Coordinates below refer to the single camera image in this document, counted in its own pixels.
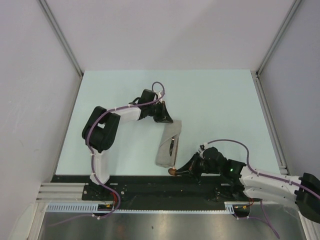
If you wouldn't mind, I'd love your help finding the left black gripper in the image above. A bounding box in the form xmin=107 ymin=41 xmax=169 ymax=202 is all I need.
xmin=147 ymin=101 xmax=173 ymax=124

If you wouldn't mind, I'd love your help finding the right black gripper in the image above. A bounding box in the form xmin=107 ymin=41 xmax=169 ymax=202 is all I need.
xmin=175 ymin=152 xmax=221 ymax=181

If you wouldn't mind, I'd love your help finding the silver knife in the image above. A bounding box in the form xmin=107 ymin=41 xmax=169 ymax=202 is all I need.
xmin=169 ymin=137 xmax=175 ymax=156

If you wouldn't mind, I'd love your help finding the grey cloth napkin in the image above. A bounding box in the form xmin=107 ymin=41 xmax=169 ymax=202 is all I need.
xmin=155 ymin=120 xmax=182 ymax=168

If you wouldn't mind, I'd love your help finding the brown wooden spoon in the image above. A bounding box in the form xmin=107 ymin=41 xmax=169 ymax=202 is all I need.
xmin=168 ymin=137 xmax=179 ymax=176

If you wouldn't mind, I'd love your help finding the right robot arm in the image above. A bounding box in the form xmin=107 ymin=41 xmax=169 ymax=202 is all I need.
xmin=168 ymin=147 xmax=320 ymax=223

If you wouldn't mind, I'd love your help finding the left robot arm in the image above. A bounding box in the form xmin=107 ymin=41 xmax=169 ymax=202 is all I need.
xmin=81 ymin=89 xmax=174 ymax=200

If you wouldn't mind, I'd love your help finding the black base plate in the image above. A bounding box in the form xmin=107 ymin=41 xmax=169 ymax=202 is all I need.
xmin=51 ymin=175 xmax=252 ymax=208

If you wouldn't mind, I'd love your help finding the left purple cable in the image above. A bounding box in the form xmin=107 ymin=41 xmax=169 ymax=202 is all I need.
xmin=47 ymin=81 xmax=166 ymax=227

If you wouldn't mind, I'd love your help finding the purple cable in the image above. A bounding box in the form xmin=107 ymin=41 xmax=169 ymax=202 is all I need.
xmin=204 ymin=138 xmax=320 ymax=237
xmin=47 ymin=81 xmax=166 ymax=227

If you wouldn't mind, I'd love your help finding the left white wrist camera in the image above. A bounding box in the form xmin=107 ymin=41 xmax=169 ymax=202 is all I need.
xmin=156 ymin=91 xmax=165 ymax=103

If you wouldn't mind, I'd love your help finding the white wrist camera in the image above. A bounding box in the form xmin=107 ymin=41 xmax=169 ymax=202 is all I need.
xmin=156 ymin=91 xmax=165 ymax=103
xmin=197 ymin=142 xmax=209 ymax=155

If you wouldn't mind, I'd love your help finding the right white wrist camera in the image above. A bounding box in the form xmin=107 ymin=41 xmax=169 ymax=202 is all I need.
xmin=197 ymin=142 xmax=209 ymax=155

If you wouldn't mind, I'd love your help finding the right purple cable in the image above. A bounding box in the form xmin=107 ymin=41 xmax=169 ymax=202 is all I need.
xmin=204 ymin=138 xmax=320 ymax=237

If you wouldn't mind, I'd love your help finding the right aluminium frame post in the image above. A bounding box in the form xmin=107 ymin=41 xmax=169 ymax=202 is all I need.
xmin=257 ymin=0 xmax=303 ymax=76

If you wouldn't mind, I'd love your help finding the aluminium frame post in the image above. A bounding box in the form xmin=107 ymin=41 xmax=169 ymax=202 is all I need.
xmin=257 ymin=0 xmax=303 ymax=76
xmin=36 ymin=0 xmax=84 ymax=79

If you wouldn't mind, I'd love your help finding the white slotted cable duct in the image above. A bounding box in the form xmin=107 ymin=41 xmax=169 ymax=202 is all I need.
xmin=45 ymin=202 xmax=249 ymax=215

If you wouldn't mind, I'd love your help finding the aluminium cross rail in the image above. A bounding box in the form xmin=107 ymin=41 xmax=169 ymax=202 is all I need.
xmin=36 ymin=182 xmax=85 ymax=203

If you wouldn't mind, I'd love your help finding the left aluminium frame post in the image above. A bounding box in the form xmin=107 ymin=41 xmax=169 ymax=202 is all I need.
xmin=36 ymin=0 xmax=84 ymax=79

